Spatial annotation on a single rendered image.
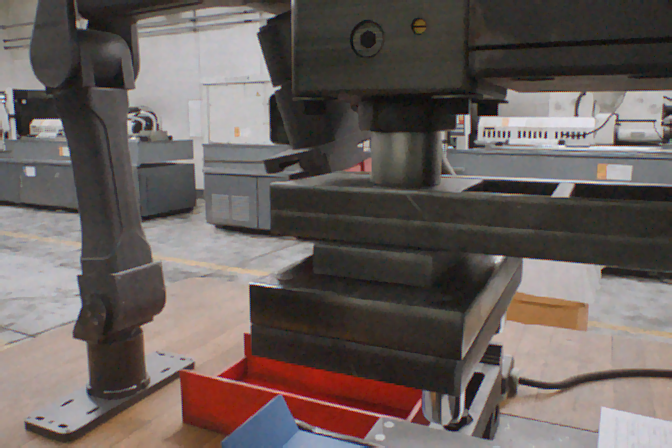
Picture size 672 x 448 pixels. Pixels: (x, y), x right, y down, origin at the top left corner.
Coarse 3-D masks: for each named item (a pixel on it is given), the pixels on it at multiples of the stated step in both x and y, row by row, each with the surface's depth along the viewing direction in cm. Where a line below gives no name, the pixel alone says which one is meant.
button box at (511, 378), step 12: (504, 360) 67; (504, 372) 64; (516, 372) 65; (588, 372) 68; (600, 372) 69; (612, 372) 69; (624, 372) 69; (636, 372) 69; (648, 372) 69; (660, 372) 69; (504, 384) 63; (516, 384) 64; (528, 384) 65; (540, 384) 64; (552, 384) 65; (564, 384) 66; (504, 396) 63
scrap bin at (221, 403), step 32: (192, 384) 57; (224, 384) 55; (256, 384) 66; (288, 384) 66; (320, 384) 65; (352, 384) 63; (384, 384) 61; (192, 416) 58; (224, 416) 56; (320, 416) 51; (352, 416) 50; (384, 416) 49; (416, 416) 49
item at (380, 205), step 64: (384, 128) 27; (448, 128) 28; (320, 192) 27; (384, 192) 26; (448, 192) 25; (512, 192) 31; (576, 192) 29; (640, 192) 28; (320, 256) 27; (384, 256) 25; (448, 256) 27; (512, 256) 24; (576, 256) 23; (640, 256) 22; (256, 320) 26; (320, 320) 24; (384, 320) 23; (448, 320) 22; (448, 384) 22
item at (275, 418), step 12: (276, 396) 41; (264, 408) 39; (276, 408) 40; (252, 420) 38; (264, 420) 39; (276, 420) 40; (288, 420) 41; (240, 432) 37; (252, 432) 37; (264, 432) 38; (276, 432) 39; (288, 432) 40; (300, 432) 41; (228, 444) 35; (240, 444) 36; (252, 444) 37; (264, 444) 38; (276, 444) 39; (288, 444) 39; (300, 444) 39; (312, 444) 39; (324, 444) 39; (336, 444) 39; (348, 444) 39
